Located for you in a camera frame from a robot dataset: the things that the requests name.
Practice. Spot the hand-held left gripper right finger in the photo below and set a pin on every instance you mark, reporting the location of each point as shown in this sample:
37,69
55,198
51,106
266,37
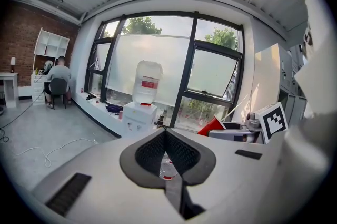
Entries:
231,178

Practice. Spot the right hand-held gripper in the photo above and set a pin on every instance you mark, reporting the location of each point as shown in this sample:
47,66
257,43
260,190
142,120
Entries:
272,122

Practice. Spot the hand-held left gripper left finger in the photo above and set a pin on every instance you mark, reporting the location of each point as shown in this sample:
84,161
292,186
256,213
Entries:
105,186

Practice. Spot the red plastic cup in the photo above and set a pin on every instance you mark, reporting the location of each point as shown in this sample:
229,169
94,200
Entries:
212,126

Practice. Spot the clear bottle red label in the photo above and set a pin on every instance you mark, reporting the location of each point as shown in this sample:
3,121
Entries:
168,169

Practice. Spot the black cylindrical bottle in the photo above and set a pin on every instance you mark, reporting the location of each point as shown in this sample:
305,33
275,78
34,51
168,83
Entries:
160,122

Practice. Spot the pink can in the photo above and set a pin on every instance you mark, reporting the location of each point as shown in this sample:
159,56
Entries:
120,115

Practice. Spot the white plastic bag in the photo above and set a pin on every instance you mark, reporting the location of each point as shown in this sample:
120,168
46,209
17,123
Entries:
138,117

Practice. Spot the black framed window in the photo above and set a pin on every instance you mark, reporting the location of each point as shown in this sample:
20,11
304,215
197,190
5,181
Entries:
188,64

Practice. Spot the purple bag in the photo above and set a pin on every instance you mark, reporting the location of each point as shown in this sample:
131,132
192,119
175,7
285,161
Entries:
114,108

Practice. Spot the small clear bottle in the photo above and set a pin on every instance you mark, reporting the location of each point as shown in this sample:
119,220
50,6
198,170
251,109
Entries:
98,99

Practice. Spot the small black device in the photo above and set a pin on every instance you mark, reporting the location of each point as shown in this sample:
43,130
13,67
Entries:
90,97

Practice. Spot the person's white shirt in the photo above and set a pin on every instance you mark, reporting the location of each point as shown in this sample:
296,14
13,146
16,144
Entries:
321,72

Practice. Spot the dark grey chair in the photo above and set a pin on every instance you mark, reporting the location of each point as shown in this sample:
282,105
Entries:
58,86

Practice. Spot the white side table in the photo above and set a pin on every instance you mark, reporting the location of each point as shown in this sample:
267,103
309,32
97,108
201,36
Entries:
10,86

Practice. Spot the white shelf desk unit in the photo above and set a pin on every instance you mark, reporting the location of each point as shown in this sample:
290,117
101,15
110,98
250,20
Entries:
52,43

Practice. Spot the small table lamp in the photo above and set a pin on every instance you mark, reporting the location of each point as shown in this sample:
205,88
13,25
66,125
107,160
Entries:
12,62

